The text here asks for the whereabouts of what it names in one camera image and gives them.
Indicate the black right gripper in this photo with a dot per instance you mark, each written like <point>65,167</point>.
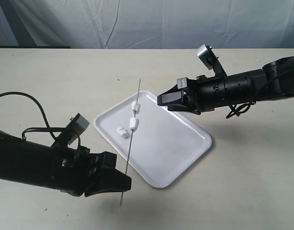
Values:
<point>195,96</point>

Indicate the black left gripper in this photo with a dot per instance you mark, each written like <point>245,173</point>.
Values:
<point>90,174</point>

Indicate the thin metal skewer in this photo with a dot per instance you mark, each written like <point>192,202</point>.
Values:
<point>131,136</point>

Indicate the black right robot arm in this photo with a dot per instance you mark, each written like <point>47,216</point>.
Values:
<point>274,81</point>

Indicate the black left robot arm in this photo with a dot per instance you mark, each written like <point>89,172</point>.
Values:
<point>30,163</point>

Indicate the white rectangular plastic tray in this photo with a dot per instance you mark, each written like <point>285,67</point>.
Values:
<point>165,145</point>

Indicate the grey wrinkled backdrop cloth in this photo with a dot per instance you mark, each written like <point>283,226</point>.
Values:
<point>147,24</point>

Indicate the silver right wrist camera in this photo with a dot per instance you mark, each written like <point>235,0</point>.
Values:
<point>206,55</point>

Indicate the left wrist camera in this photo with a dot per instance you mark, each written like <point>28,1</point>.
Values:
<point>75,128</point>

